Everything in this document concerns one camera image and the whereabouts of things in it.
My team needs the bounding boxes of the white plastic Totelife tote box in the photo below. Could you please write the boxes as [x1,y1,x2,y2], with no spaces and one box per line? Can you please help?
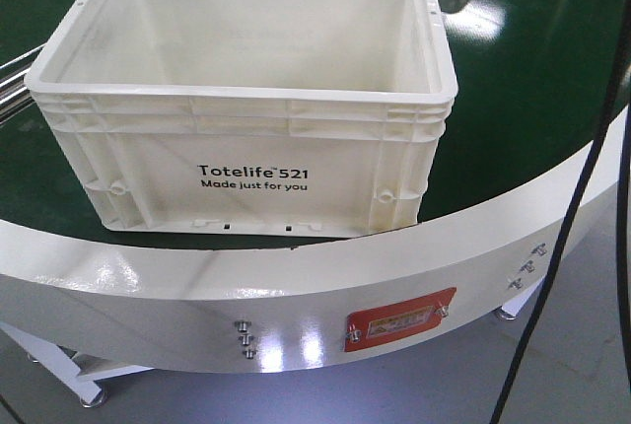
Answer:
[25,0,457,238]

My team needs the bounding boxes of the red warning label plate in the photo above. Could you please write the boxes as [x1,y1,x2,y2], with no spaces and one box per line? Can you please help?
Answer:
[344,287,456,352]

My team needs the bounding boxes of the white round conveyor table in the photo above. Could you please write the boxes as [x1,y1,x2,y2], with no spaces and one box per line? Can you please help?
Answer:
[0,0,631,406]

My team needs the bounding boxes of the metal guide rods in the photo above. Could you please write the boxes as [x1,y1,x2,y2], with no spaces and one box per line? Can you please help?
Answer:
[1,44,43,125]

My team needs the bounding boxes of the black cable right inner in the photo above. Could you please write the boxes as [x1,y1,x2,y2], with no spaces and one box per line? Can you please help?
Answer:
[488,24,631,424]

